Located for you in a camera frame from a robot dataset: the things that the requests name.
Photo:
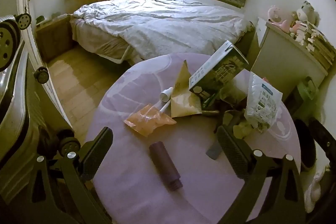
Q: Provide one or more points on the small dark green item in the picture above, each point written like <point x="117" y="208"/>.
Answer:
<point x="39" y="19"/>
<point x="54" y="15"/>

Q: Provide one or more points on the stack of books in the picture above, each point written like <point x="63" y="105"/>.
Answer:
<point x="320" y="48"/>

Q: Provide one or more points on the green and white carton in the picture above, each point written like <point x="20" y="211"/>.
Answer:
<point x="210" y="74"/>

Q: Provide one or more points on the grey strip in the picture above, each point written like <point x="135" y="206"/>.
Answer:
<point x="214" y="151"/>

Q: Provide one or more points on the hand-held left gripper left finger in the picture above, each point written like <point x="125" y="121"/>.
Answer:
<point x="98" y="153"/>

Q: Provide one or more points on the small white bottle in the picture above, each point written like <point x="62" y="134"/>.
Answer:
<point x="166" y="94"/>

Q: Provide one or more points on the grey plush toy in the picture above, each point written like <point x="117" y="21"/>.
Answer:
<point x="305" y="10"/>

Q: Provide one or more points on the white cabinet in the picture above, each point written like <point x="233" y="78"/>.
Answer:
<point x="286" y="56"/>

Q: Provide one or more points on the white plastic stick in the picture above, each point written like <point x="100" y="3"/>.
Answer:
<point x="163" y="107"/>

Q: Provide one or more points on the purple cylinder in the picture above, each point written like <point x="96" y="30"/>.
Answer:
<point x="164" y="163"/>

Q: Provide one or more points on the bed with white duvet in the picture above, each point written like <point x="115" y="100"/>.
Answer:
<point x="157" y="24"/>

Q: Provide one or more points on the wooden nightstand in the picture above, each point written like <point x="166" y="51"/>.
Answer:
<point x="55" y="37"/>

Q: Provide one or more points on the white fluffy cloth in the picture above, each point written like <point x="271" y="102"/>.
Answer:
<point x="315" y="187"/>

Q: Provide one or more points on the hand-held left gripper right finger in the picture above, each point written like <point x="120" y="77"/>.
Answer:
<point x="233" y="153"/>

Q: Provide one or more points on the small pink toy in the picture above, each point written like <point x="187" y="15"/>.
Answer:
<point x="296" y="28"/>

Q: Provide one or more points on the brown paper bag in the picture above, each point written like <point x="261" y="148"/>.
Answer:
<point x="183" y="106"/>

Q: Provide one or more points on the white labelled plastic bag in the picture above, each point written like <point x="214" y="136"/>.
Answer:
<point x="262" y="106"/>

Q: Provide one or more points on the orange plastic bag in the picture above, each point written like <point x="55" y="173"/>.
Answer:
<point x="147" y="120"/>

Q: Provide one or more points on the yellowish paper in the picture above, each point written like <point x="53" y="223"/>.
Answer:
<point x="242" y="128"/>

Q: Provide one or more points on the round purple table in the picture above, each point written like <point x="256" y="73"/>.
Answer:
<point x="126" y="187"/>

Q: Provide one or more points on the green wrapper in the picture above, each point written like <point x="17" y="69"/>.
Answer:
<point x="210" y="102"/>

